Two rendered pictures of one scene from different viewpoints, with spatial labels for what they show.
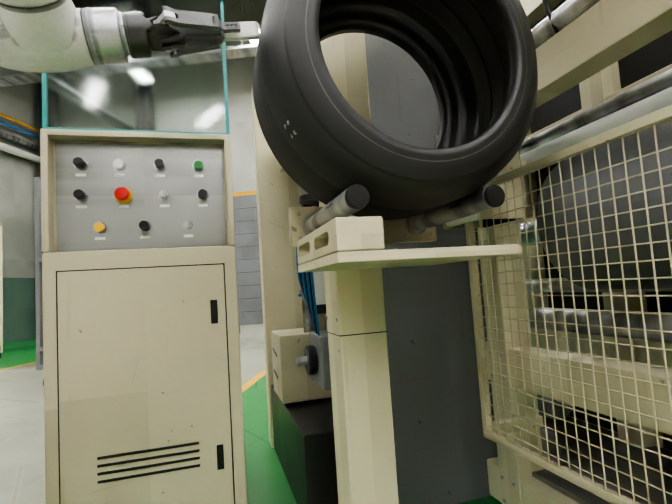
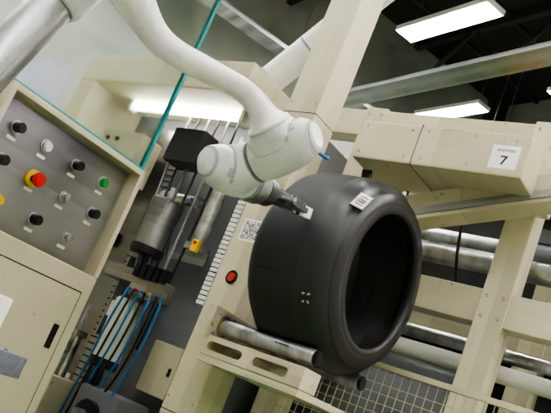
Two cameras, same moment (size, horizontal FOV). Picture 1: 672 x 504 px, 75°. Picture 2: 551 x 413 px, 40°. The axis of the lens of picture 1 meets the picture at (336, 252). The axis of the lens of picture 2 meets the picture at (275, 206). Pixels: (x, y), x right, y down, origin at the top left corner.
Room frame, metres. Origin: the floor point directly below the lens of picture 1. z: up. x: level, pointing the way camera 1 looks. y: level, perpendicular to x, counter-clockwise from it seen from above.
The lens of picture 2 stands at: (-0.75, 1.34, 0.72)
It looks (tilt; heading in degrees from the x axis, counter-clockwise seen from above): 14 degrees up; 325
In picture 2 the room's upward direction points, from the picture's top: 22 degrees clockwise
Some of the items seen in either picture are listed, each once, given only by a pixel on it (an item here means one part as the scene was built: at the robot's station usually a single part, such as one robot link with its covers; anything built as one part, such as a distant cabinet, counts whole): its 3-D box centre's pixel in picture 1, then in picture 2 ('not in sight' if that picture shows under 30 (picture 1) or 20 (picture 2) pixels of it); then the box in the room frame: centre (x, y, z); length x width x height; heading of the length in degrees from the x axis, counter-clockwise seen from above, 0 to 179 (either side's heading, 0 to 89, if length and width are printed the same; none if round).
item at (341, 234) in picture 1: (333, 244); (257, 363); (0.93, 0.00, 0.83); 0.36 x 0.09 x 0.06; 16
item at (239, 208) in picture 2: not in sight; (233, 238); (1.28, 0.01, 1.19); 0.05 x 0.04 x 0.48; 106
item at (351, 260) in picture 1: (395, 258); (278, 388); (0.97, -0.13, 0.80); 0.37 x 0.36 x 0.02; 106
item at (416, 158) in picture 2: not in sight; (448, 163); (0.93, -0.45, 1.71); 0.61 x 0.25 x 0.15; 16
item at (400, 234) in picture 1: (365, 225); (245, 339); (1.14, -0.08, 0.90); 0.40 x 0.03 x 0.10; 106
